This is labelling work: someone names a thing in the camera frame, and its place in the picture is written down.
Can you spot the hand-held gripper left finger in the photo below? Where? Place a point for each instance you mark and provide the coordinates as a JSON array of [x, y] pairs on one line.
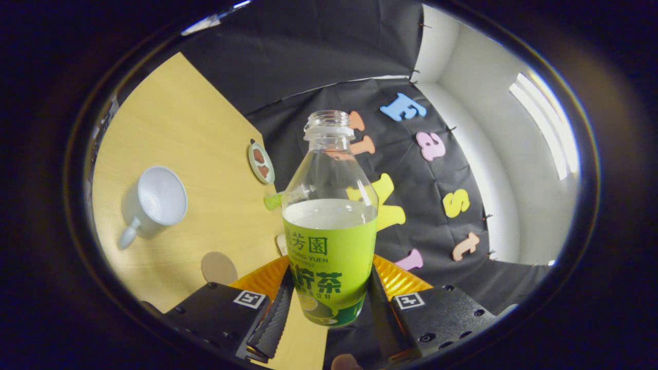
[[275, 324]]

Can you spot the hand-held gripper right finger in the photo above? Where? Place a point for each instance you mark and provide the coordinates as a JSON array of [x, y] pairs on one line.
[[383, 324]]

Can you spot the brown round coaster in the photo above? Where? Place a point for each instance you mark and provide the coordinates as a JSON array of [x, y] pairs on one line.
[[218, 267]]

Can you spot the green label juice bottle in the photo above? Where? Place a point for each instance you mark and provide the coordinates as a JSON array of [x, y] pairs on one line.
[[329, 246]]

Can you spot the white cup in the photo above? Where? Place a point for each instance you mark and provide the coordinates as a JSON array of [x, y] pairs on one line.
[[159, 198]]

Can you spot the small green white bottle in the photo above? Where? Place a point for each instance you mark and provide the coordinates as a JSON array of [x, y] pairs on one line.
[[272, 201]]

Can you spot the white toaster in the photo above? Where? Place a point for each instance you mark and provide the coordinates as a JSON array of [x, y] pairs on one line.
[[281, 244]]

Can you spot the pale green plate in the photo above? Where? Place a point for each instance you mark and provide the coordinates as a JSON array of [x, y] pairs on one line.
[[271, 177]]

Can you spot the brown cookie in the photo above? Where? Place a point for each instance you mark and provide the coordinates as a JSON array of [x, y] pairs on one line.
[[263, 171], [258, 155]]

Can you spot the wooden table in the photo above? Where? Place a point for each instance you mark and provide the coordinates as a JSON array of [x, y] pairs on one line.
[[195, 128]]

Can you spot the ceiling light panel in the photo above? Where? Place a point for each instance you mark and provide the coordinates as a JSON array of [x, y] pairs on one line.
[[550, 123]]

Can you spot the black backdrop cloth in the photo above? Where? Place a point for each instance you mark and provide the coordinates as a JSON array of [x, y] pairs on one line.
[[308, 51]]

